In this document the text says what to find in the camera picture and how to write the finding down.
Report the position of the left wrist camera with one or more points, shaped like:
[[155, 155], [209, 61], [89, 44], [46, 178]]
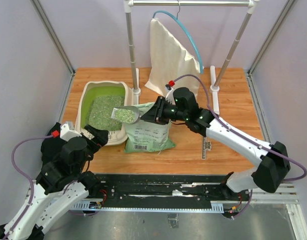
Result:
[[67, 131]]

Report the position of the green cat litter bag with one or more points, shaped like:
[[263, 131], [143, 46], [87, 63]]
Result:
[[147, 137]]

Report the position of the black cloth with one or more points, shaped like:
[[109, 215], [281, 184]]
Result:
[[50, 147]]

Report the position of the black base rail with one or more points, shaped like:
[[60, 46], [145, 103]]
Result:
[[167, 192]]

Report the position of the piano pattern bag clip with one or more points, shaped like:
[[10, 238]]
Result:
[[205, 147]]

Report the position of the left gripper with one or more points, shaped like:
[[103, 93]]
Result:
[[101, 136]]

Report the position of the grey metal scoop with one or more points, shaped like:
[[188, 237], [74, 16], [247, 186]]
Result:
[[126, 114]]

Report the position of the blue clothes hanger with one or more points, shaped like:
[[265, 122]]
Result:
[[190, 38]]

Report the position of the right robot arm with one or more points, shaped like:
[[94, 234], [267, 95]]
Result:
[[269, 160]]

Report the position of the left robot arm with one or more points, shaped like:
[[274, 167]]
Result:
[[61, 182]]

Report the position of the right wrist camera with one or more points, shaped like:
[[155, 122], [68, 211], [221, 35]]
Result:
[[169, 94]]

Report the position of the cream cloth bag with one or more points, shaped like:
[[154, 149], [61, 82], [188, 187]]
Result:
[[169, 59]]

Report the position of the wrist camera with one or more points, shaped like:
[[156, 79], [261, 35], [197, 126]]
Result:
[[169, 94], [67, 131]]

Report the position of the cream green litter box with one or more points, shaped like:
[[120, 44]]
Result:
[[96, 105]]

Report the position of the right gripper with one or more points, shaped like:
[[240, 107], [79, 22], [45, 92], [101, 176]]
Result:
[[155, 114]]

